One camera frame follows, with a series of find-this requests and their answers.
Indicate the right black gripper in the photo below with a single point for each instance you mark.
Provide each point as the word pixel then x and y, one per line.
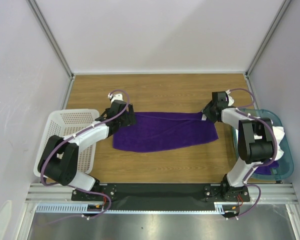
pixel 208 113

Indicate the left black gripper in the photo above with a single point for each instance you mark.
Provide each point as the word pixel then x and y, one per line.
pixel 129 119

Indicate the purple towel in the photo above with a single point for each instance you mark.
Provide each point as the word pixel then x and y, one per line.
pixel 163 131
pixel 267 170

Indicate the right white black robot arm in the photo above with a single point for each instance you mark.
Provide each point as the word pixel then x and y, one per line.
pixel 257 146

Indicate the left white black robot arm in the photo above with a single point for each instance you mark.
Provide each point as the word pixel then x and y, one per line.
pixel 60 157

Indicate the white towel in tub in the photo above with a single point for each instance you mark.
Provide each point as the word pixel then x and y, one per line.
pixel 278 140

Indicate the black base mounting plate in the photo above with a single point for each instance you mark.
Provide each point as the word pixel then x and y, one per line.
pixel 171 196

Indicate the purple towel in tub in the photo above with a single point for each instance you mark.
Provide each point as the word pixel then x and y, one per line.
pixel 267 170

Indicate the teal translucent plastic tub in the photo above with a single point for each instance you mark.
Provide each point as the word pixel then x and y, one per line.
pixel 285 155

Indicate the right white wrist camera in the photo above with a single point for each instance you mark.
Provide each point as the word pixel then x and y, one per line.
pixel 230 99

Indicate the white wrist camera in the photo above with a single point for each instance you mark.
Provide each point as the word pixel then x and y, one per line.
pixel 115 97
pixel 230 99

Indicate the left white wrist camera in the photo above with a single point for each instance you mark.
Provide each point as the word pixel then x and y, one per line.
pixel 115 97

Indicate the aluminium frame rail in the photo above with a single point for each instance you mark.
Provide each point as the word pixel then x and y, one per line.
pixel 38 193

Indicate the right aluminium corner post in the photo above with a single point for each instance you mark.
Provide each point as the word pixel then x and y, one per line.
pixel 268 36

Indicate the aluminium corner post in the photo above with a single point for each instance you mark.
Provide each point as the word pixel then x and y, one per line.
pixel 268 36
pixel 39 16

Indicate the left aluminium corner post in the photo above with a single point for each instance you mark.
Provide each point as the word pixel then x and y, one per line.
pixel 39 16

